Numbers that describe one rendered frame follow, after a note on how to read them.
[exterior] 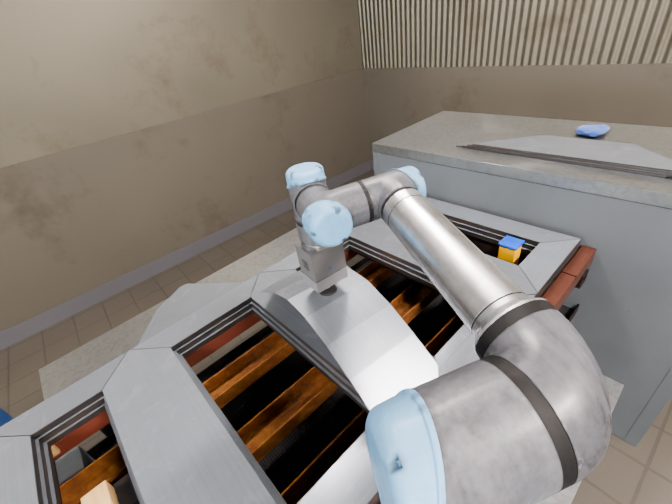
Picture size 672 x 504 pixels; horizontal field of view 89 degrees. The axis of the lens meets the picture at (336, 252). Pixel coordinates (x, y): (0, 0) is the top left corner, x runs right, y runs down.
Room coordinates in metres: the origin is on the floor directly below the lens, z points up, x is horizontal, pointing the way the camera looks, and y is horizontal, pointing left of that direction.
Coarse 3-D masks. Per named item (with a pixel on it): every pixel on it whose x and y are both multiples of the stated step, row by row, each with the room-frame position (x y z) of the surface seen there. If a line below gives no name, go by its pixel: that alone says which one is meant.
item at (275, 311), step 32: (384, 256) 0.97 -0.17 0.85; (256, 288) 0.89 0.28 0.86; (544, 288) 0.70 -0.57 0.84; (224, 320) 0.78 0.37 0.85; (288, 320) 0.72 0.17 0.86; (192, 352) 0.70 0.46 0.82; (320, 352) 0.58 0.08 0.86; (448, 352) 0.52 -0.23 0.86; (64, 416) 0.52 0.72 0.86; (224, 416) 0.47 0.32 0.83; (32, 448) 0.45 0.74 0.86
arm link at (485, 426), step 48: (432, 384) 0.18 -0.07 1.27; (480, 384) 0.17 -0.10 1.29; (528, 384) 0.16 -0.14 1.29; (384, 432) 0.14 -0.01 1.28; (432, 432) 0.13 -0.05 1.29; (480, 432) 0.13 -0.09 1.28; (528, 432) 0.13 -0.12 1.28; (384, 480) 0.12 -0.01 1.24; (432, 480) 0.11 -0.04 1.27; (480, 480) 0.10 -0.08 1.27; (528, 480) 0.10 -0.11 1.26
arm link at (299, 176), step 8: (296, 168) 0.62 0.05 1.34; (304, 168) 0.61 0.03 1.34; (312, 168) 0.61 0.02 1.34; (320, 168) 0.61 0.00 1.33; (288, 176) 0.60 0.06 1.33; (296, 176) 0.59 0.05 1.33; (304, 176) 0.59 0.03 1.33; (312, 176) 0.59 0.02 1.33; (320, 176) 0.60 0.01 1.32; (288, 184) 0.60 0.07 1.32; (296, 184) 0.59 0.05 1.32; (304, 184) 0.58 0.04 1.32; (312, 184) 0.66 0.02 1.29; (320, 184) 0.58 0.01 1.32; (296, 192) 0.58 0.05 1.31; (296, 216) 0.60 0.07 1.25
